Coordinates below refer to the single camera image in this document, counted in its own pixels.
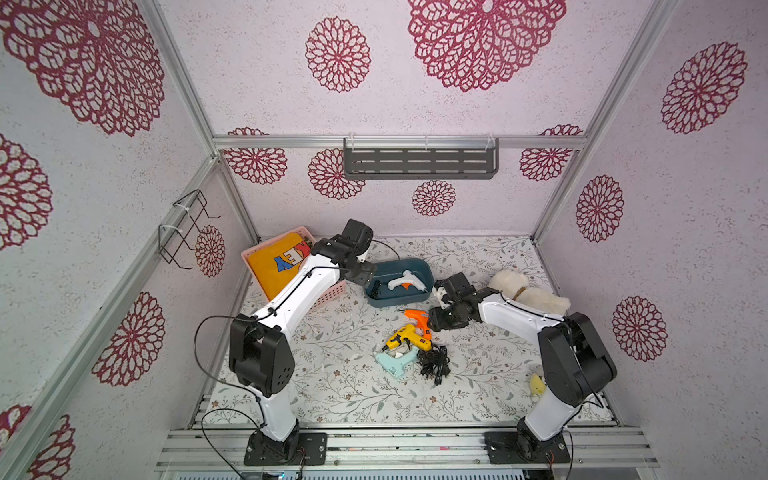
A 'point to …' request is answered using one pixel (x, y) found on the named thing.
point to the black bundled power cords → (434, 363)
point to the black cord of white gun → (375, 291)
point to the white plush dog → (513, 285)
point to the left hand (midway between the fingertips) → (354, 272)
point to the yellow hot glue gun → (408, 333)
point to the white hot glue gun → (406, 280)
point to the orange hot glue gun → (422, 321)
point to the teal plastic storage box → (390, 269)
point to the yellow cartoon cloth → (277, 263)
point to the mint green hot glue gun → (395, 365)
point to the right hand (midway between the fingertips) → (433, 319)
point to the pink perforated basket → (337, 292)
